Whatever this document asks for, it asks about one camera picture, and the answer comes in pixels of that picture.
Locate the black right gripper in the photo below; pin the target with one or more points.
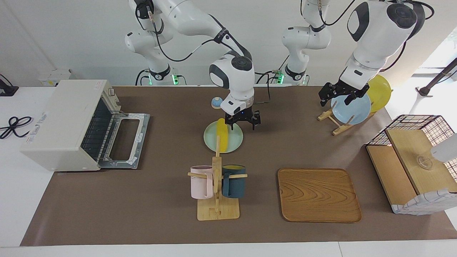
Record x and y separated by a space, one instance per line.
242 116

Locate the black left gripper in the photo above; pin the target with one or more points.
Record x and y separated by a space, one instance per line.
351 88

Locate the yellow corn cob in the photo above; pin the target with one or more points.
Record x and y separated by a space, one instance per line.
223 135

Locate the light green plate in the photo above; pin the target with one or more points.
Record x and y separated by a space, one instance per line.
210 137

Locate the glass oven door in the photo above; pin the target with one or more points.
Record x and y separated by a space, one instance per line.
141 123

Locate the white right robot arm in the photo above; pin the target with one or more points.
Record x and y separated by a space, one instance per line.
235 78

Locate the cream toaster oven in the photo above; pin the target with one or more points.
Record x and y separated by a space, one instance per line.
53 125

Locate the light blue plate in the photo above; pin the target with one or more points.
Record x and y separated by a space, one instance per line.
357 110

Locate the wooden plate rack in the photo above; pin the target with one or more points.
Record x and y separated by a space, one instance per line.
339 130

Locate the yellow plate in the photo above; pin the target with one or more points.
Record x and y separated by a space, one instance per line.
382 92

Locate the dark teal mug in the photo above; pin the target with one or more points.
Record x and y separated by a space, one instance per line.
235 185

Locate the pink mug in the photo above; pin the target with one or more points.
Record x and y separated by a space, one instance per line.
200 184

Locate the black stand pole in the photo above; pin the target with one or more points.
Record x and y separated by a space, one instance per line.
433 82

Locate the wooden mug rack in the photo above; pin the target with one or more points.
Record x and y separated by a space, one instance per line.
217 212

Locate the wooden tray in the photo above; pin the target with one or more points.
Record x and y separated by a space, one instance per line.
317 196

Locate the small clear glass dish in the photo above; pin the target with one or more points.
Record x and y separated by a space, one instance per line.
425 162

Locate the white rounded device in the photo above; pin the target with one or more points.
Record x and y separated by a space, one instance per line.
446 150

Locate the brown table mat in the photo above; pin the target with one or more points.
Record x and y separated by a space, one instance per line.
142 200

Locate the white power box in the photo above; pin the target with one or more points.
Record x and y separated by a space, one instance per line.
53 76

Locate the black clamp base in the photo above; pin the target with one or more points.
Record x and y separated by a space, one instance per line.
7 90

